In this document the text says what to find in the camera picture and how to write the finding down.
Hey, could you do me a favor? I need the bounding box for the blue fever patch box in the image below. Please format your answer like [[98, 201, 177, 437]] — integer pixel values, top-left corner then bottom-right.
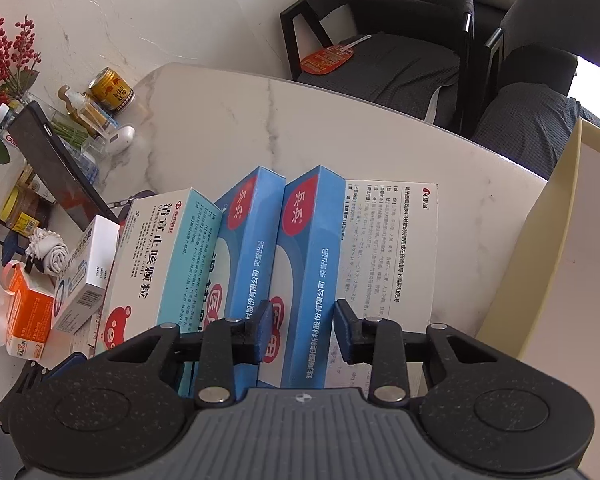
[[176, 167, 285, 404], [258, 166, 346, 389]]

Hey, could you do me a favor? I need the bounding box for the large white flat box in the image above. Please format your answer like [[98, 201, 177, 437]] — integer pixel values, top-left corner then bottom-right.
[[324, 179, 439, 396]]

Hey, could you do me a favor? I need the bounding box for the light blue granule medicine box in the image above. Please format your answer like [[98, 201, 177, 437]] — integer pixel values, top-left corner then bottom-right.
[[95, 188, 222, 354]]

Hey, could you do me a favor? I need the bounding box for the small white blue medicine box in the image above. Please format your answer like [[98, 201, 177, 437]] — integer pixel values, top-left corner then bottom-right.
[[50, 216, 119, 334]]

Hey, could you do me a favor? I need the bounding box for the cardboard storage box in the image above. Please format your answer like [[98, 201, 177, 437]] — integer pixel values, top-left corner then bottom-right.
[[478, 120, 600, 479]]

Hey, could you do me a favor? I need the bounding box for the orange tissue pack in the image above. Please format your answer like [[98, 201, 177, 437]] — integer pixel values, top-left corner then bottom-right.
[[0, 260, 54, 361]]

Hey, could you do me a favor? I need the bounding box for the white rolled cloth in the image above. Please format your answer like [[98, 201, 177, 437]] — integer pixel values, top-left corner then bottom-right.
[[26, 228, 70, 276]]

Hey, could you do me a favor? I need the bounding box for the white thermometer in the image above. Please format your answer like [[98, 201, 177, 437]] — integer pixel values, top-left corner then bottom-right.
[[105, 125, 135, 156]]

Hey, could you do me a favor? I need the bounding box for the yellow lid glass jar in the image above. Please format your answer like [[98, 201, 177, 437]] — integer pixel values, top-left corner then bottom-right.
[[0, 185, 50, 236]]

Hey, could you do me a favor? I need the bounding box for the pump dispenser bottle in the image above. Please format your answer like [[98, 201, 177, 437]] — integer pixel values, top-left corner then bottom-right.
[[57, 86, 119, 138]]

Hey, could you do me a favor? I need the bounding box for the black smartphone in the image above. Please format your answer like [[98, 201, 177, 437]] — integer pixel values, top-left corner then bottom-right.
[[8, 102, 118, 231]]

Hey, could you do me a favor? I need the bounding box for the black chair far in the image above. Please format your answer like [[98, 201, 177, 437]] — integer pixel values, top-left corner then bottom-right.
[[472, 0, 600, 179]]

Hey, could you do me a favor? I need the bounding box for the black chair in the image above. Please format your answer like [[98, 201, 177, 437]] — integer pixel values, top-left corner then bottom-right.
[[472, 0, 600, 179], [280, 0, 475, 133]]

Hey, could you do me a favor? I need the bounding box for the gold drink can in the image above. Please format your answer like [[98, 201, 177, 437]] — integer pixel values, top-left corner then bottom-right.
[[88, 67, 135, 114]]

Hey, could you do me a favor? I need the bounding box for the black chair near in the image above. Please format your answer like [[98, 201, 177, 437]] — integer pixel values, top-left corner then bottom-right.
[[280, 0, 475, 133]]

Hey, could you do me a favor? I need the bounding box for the red berry flower bouquet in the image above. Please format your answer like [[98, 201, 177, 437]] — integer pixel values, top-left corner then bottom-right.
[[0, 14, 42, 165]]

